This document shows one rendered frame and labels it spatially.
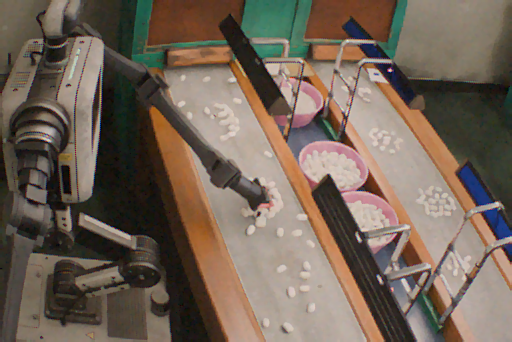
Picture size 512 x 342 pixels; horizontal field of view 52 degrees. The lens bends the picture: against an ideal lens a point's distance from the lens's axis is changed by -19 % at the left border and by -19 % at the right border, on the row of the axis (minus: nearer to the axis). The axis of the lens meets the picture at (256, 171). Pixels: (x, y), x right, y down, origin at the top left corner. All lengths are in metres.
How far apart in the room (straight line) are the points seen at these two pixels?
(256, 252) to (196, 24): 1.11
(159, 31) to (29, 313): 1.36
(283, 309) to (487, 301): 0.78
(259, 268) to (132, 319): 0.49
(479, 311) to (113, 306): 1.31
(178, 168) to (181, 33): 0.72
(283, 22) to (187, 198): 1.05
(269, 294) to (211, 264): 0.20
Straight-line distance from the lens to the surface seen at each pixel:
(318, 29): 2.86
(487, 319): 2.07
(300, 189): 2.17
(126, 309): 2.09
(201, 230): 1.96
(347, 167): 2.36
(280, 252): 1.98
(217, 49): 2.68
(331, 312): 1.86
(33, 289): 2.16
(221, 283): 1.83
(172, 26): 2.62
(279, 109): 1.98
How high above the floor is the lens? 2.19
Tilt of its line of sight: 40 degrees down
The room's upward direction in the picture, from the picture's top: 11 degrees clockwise
